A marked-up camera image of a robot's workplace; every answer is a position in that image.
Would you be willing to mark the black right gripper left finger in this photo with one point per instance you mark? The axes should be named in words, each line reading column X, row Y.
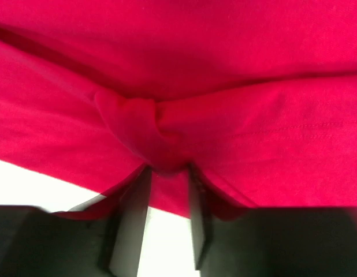
column 37, row 243

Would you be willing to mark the red t shirt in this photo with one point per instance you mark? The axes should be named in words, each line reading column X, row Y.
column 259, row 96

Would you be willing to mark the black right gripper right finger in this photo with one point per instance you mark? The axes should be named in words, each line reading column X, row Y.
column 271, row 241

